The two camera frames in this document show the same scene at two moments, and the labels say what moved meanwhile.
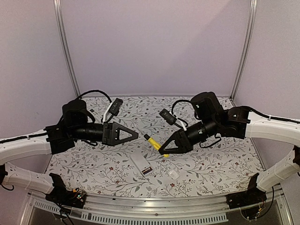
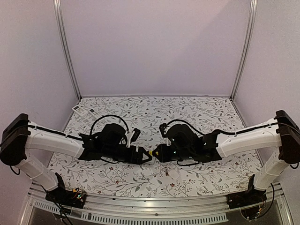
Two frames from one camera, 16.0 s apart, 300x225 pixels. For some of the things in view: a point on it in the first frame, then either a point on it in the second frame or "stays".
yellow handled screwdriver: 155,144 -> 150,153
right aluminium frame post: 248,37 stays
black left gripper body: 80,133 -> 111,153
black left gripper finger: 111,134 -> 139,155
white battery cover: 174,175 stays
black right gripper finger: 182,140 -> 163,152
